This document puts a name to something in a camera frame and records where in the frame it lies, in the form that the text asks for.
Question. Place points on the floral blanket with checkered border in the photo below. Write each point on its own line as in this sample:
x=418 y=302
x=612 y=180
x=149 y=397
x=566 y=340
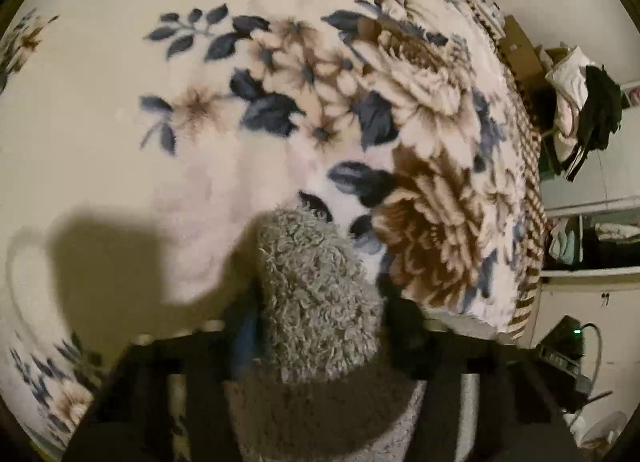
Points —
x=150 y=67

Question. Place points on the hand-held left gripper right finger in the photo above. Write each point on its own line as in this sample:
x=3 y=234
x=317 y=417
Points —
x=450 y=357

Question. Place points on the large cardboard box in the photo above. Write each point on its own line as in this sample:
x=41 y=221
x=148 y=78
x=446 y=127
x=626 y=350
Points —
x=522 y=49

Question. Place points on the white wardrobe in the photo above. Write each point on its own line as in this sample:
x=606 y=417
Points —
x=600 y=177

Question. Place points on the black garment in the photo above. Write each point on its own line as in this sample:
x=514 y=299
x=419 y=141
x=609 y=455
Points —
x=600 y=107

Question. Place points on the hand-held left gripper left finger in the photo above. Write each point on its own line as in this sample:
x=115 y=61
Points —
x=200 y=392

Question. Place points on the folded clothes on wardrobe shelf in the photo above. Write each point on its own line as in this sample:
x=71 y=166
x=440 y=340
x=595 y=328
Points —
x=565 y=242

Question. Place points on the grey fluffy pants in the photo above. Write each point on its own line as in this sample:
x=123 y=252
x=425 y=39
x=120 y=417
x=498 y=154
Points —
x=315 y=292

